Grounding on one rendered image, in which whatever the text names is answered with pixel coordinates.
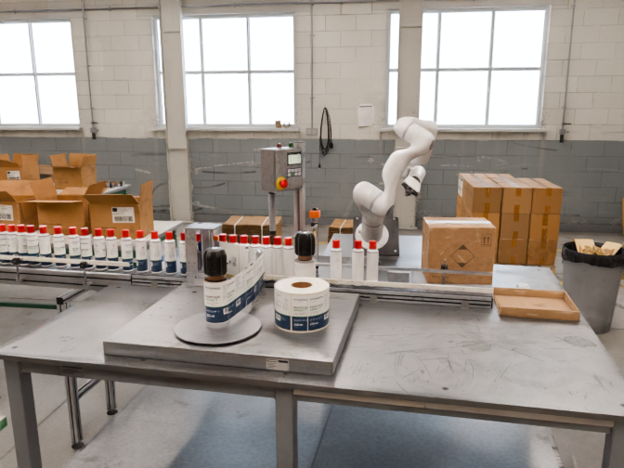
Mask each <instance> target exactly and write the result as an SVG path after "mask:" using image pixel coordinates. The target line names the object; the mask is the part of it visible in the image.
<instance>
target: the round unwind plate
mask: <svg viewBox="0 0 624 468"><path fill-rule="evenodd" d="M229 322H230V326H229V327H228V328H226V329H224V330H219V331H213V330H209V329H207V328H206V327H205V324H206V322H205V312H204V313H200V314H196V315H193V316H190V317H187V318H184V319H182V320H181V321H179V322H178V323H177V324H176V325H175V335H176V336H177V337H179V338H180V339H182V340H184V341H187V342H191V343H195V344H204V345H217V344H226V343H232V342H237V341H239V340H243V339H245V338H248V337H250V336H252V335H254V334H255V333H257V332H258V331H259V329H260V327H261V322H260V320H259V319H258V318H256V317H255V316H253V315H250V314H247V313H243V312H239V313H238V314H236V315H235V316H234V317H233V318H231V319H230V321H229Z"/></svg>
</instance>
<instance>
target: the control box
mask: <svg viewBox="0 0 624 468"><path fill-rule="evenodd" d="M298 151H301V160H302V163H301V164H294V165H287V152H298ZM297 167H302V175H300V176H292V177H287V169H288V168H297ZM282 179H285V180H287V181H288V186H287V188H282V187H281V186H280V181H281V180H282ZM261 183H262V190H263V191H268V192H274V193H276V192H282V191H289V190H296V189H302V188H303V150H302V149H301V148H288V147H282V149H276V148H266V149H261Z"/></svg>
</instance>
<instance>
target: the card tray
mask: <svg viewBox="0 0 624 468"><path fill-rule="evenodd" d="M493 296H494V299H495V303H496V306H497V308H498V311H499V315H500V316H504V317H518V318H532V319H558V320H571V321H579V314H580V312H579V310H578V308H577V307H576V305H575V304H574V303H573V301H572V300H571V298H570V297H569V295H568V294H567V293H566V291H551V290H535V289H519V288H504V287H494V291H493Z"/></svg>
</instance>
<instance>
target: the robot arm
mask: <svg viewBox="0 0 624 468"><path fill-rule="evenodd" d="M394 130H395V133H396V134H397V135H398V136H399V137H401V138H402V139H404V140H406V141H407V142H409V143H410V147H409V148H408V149H402V150H397V151H395V152H393V153H392V154H391V156H390V157H389V159H388V160H387V162H386V164H385V166H384V168H383V182H384V192H382V191H381V190H379V189H378V188H376V187H375V186H373V185H372V184H371V183H368V182H360V183H358V184H357V185H356V186H355V188H354V191H353V199H354V202H355V204H356V206H357V208H358V209H359V211H360V212H361V214H362V224H360V225H359V226H358V227H357V230H356V240H362V247H363V248H365V249H369V242H370V241H377V249H380V248H382V247H383V246H384V245H385V244H386V243H387V241H388V231H387V228H386V227H385V226H384V218H385V217H387V216H389V215H390V214H391V213H393V210H394V208H395V203H396V192H397V183H398V181H399V178H402V179H405V180H404V181H403V183H402V184H401V186H400V187H401V188H402V189H404V190H405V196H406V197H408V196H409V195H410V196H411V197H415V196H416V197H417V196H418V192H420V189H421V183H422V181H423V178H424V176H425V170H424V168H423V167H421V166H419V165H423V164H427V163H428V162H429V159H430V156H431V153H432V150H433V147H434V144H435V141H436V135H437V131H438V128H437V124H436V123H435V122H434V121H431V120H421V119H417V118H413V117H402V118H400V119H398V120H397V121H396V123H395V125H394ZM412 164H419V165H417V166H414V167H413V168H410V167H408V165H412Z"/></svg>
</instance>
